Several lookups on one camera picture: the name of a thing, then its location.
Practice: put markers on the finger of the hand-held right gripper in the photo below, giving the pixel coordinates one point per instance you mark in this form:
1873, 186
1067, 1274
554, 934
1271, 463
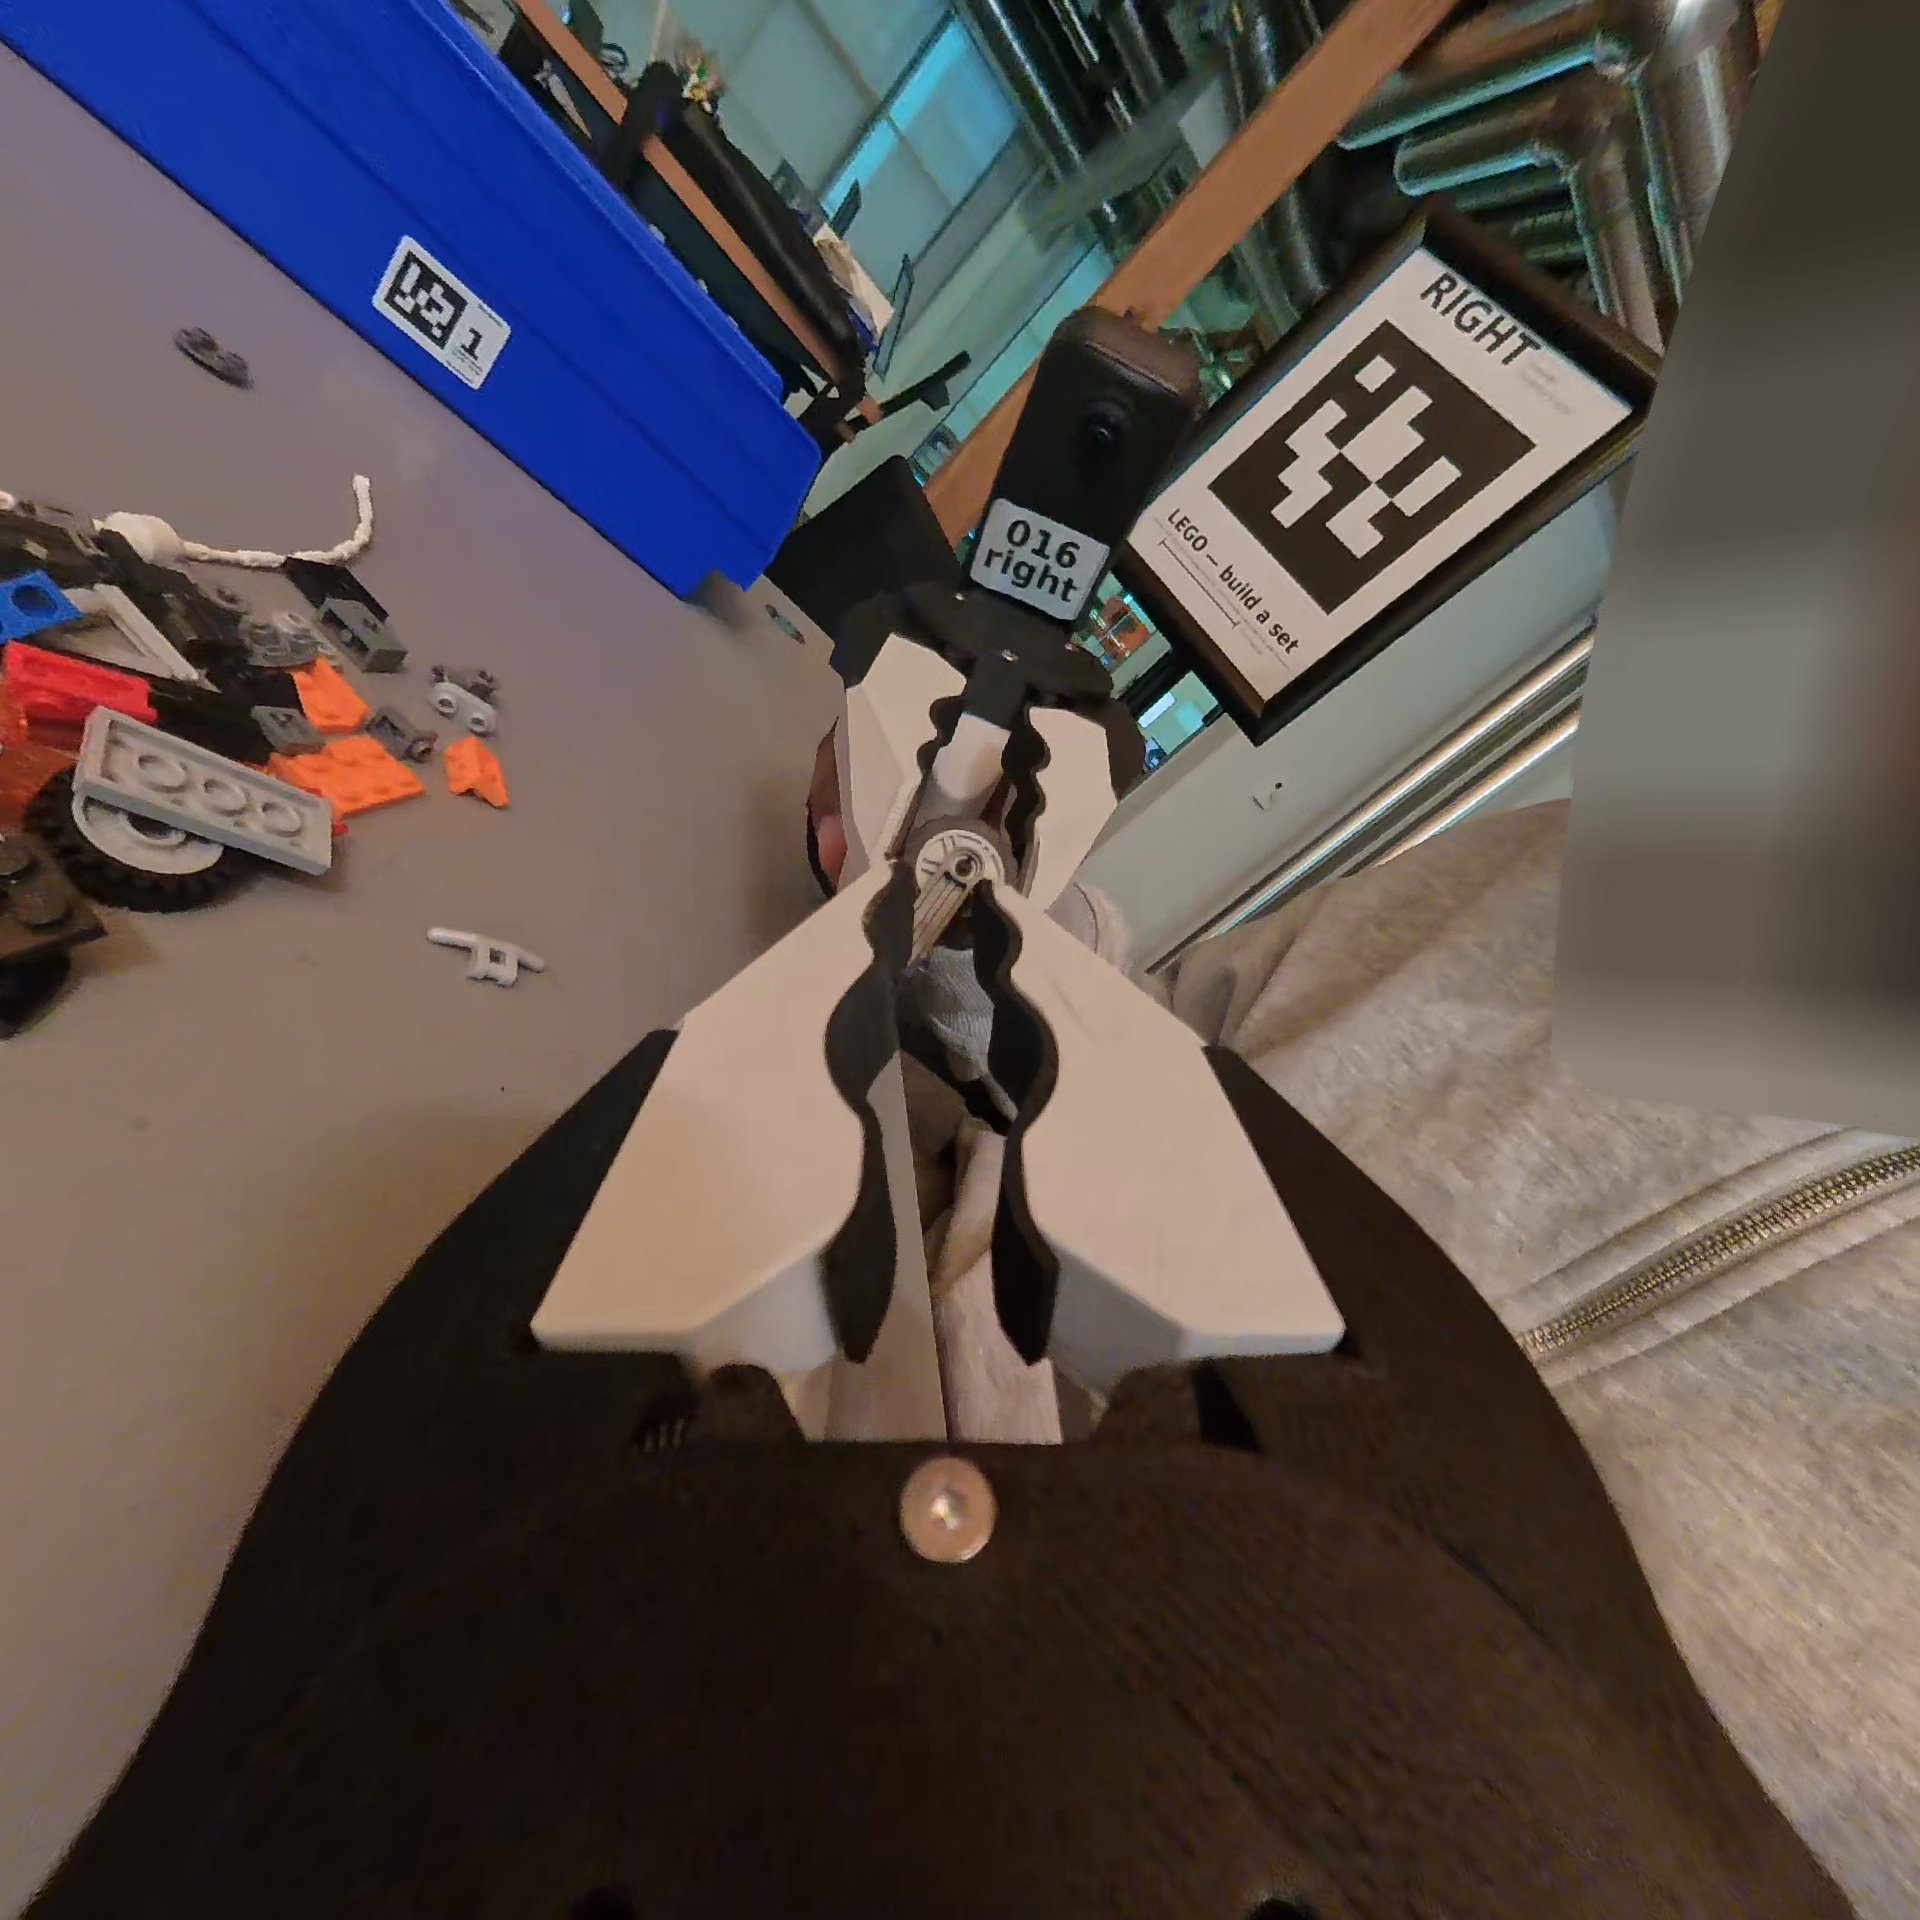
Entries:
885, 751
1079, 780

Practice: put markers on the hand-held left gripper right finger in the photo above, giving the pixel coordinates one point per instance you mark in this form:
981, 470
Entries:
1170, 1200

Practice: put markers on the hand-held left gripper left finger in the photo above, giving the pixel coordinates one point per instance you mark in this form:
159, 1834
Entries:
705, 1185

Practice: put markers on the small lego wheel assembly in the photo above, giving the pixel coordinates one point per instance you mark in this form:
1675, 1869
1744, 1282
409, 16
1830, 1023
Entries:
953, 868

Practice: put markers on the light grey lego clip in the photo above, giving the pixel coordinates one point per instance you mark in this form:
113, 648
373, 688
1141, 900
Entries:
487, 957

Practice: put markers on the pile of loose lego pieces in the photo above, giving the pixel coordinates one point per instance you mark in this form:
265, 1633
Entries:
202, 780

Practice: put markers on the dark grey round lego plate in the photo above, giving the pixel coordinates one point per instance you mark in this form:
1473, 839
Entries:
213, 356

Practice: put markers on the person's right hand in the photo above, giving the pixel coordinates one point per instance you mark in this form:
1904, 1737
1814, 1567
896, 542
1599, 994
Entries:
822, 820

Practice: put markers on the black framed code sign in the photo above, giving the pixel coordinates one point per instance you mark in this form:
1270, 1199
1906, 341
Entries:
1381, 450

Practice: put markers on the square code sticker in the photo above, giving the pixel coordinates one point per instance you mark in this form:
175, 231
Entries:
441, 311

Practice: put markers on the blue plastic storage bin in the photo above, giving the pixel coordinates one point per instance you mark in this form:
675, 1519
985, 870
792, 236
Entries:
376, 136

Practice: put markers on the aluminium frame rail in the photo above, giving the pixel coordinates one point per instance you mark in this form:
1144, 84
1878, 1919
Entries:
1394, 810

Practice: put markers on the silver ventilation duct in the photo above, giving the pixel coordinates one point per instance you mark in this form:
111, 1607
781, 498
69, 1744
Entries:
1501, 150
1050, 89

